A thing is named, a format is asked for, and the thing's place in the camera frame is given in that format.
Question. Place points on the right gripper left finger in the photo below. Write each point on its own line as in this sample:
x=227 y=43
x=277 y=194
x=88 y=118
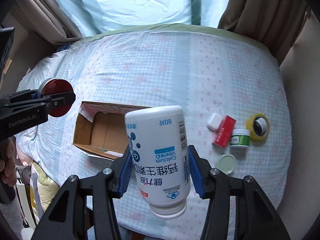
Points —
x=65 y=218

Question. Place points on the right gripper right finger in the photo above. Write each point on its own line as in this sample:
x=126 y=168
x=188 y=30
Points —
x=256 y=217

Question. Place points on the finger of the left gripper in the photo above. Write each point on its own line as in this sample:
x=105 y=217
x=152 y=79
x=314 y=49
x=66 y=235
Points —
x=23 y=99

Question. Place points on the red silver cosmetic jar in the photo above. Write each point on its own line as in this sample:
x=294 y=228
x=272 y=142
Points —
x=62 y=94

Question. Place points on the pale green lidded jar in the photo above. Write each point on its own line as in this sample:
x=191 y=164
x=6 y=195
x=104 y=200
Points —
x=226 y=163

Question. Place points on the green white cream jar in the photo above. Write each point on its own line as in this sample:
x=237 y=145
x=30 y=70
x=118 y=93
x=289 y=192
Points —
x=240 y=138

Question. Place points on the red rectangular carton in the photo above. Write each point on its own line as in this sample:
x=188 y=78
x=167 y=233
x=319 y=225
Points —
x=224 y=132

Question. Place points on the yellow tape roll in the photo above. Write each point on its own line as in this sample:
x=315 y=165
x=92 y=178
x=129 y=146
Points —
x=258 y=126

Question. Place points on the white earbuds case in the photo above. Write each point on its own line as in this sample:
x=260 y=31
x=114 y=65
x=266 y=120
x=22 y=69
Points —
x=214 y=122

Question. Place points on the white vitamin bottle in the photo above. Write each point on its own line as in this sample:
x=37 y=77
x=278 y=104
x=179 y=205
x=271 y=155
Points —
x=157 y=141

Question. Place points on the person left hand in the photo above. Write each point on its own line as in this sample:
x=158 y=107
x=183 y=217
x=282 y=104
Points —
x=8 y=167

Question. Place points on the cardboard box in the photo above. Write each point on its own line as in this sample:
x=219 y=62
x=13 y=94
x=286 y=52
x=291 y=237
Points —
x=100 y=129

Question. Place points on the left brown curtain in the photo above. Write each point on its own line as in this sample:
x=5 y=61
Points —
x=47 y=19

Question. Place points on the brown curtain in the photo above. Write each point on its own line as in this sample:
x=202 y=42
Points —
x=47 y=19
x=274 y=23

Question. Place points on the checkered floral bedsheet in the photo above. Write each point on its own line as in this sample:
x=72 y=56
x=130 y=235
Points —
x=202 y=69

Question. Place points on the light blue window cloth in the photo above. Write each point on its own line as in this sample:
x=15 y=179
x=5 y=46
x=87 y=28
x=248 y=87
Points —
x=94 y=17

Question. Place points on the right brown curtain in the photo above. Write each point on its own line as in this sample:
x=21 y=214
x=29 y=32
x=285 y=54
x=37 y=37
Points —
x=274 y=23

